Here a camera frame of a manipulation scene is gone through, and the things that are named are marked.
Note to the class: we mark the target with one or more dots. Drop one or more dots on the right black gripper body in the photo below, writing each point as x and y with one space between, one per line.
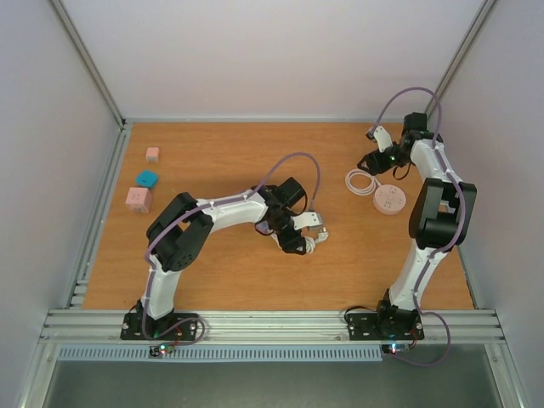
403 156

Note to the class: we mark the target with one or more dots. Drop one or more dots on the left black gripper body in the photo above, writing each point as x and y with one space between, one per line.
289 242

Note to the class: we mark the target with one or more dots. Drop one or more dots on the purple power strip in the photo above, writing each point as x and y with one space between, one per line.
263 228

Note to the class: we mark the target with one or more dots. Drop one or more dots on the large pink cube adapter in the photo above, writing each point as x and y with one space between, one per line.
139 199

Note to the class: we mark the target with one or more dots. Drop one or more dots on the teal square plug adapter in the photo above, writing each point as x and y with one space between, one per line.
147 179

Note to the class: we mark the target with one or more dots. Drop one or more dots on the small pink plug adapter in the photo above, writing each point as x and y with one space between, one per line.
152 154

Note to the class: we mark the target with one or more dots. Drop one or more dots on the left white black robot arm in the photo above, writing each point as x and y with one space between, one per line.
179 233

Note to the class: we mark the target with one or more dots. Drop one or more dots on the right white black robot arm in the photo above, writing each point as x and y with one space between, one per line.
438 222

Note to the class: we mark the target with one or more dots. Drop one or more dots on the right green circuit board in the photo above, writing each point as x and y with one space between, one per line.
396 348

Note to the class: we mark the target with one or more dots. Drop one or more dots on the green circuit board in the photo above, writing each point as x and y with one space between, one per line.
160 350
396 348

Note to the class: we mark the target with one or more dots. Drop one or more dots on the left green circuit board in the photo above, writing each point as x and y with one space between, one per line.
160 350

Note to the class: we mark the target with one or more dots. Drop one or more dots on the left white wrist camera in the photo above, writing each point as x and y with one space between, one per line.
307 220

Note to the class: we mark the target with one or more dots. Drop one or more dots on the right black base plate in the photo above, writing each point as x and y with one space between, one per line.
364 325

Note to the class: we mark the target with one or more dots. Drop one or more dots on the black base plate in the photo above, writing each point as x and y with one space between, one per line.
173 326
364 325

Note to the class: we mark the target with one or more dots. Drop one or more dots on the grey slotted cable duct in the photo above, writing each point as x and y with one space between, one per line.
223 353

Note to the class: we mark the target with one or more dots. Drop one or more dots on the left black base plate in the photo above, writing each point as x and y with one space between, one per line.
173 326

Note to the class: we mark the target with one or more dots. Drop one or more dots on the right aluminium frame post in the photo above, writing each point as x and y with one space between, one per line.
475 28

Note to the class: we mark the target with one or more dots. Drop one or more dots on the aluminium frame post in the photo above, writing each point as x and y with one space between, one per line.
85 57
475 28

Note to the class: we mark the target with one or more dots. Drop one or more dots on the aluminium front rail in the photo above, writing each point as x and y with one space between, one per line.
253 327

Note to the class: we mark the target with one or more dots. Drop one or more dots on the left aluminium frame post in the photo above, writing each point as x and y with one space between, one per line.
85 57

